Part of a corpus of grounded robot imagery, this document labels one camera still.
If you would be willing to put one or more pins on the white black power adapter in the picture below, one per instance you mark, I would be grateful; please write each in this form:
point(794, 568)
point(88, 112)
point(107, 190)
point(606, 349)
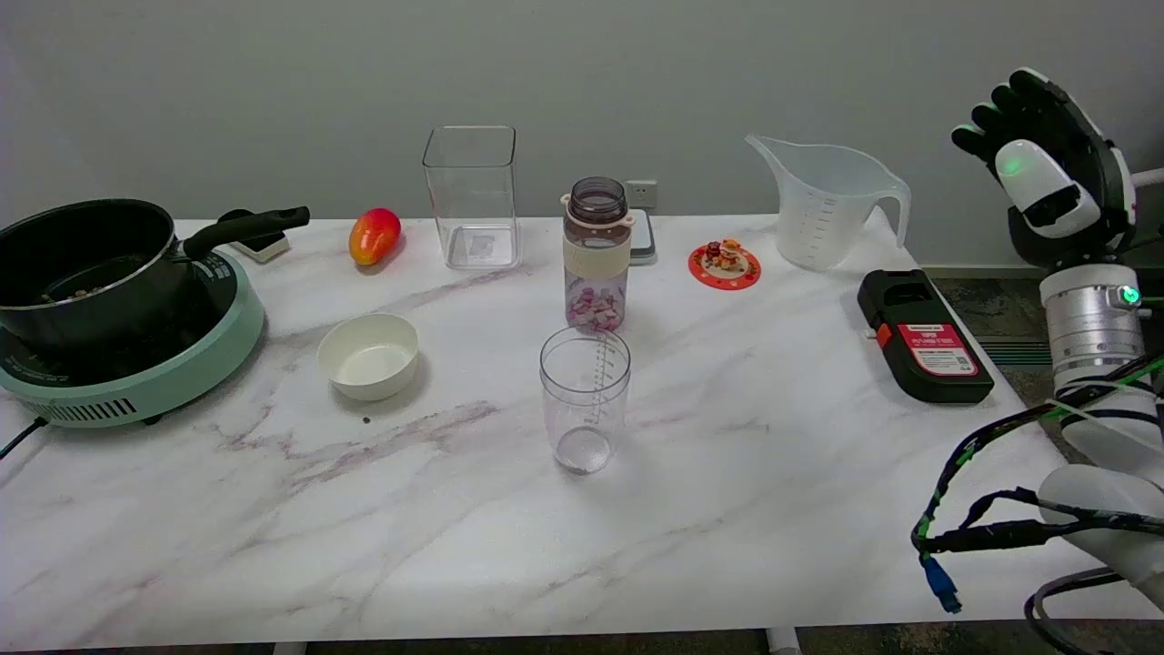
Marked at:
point(264, 244)

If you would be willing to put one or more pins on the clear square plastic container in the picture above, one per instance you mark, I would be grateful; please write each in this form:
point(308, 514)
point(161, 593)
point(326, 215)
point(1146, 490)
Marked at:
point(472, 200)

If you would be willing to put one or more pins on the translucent plastic measuring jug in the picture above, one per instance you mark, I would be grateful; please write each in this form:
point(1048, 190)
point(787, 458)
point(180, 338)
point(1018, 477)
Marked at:
point(823, 205)

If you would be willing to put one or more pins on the grey kitchen scale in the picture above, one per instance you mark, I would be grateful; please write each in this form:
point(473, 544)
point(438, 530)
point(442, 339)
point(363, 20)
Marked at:
point(642, 238)

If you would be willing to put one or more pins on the white table leg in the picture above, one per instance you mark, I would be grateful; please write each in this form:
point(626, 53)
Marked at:
point(289, 649)
point(782, 641)

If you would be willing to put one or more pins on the white wall socket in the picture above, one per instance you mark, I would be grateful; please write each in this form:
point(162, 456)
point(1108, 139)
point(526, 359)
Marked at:
point(642, 193)

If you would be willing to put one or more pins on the red coaster with figurines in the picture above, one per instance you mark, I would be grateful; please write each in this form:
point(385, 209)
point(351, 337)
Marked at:
point(725, 265)

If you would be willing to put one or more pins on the red yellow mango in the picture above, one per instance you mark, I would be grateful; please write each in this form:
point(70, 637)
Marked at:
point(374, 236)

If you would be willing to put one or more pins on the white ceramic bowl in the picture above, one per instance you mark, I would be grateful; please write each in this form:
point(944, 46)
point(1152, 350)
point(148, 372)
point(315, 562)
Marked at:
point(368, 357)

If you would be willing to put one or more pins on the brown bottle with beige sleeve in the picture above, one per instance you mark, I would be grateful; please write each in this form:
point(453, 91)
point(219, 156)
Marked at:
point(597, 264)

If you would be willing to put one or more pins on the clear graduated plastic cup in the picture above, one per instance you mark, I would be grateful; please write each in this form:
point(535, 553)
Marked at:
point(584, 400)

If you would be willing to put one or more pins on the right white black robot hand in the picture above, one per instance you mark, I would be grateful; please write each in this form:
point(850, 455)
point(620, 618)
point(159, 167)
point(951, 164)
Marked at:
point(1046, 186)

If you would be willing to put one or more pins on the black case with red label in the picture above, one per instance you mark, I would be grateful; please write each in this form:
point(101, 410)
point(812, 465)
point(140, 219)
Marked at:
point(923, 337)

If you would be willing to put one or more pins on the green induction cooker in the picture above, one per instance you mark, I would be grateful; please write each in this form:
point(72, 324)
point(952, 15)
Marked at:
point(155, 364)

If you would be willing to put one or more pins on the floor vent grille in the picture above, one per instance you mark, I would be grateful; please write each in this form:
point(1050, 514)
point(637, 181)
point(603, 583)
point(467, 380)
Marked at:
point(1014, 352)

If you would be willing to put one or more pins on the white pole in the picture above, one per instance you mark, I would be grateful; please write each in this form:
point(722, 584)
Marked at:
point(1148, 177)

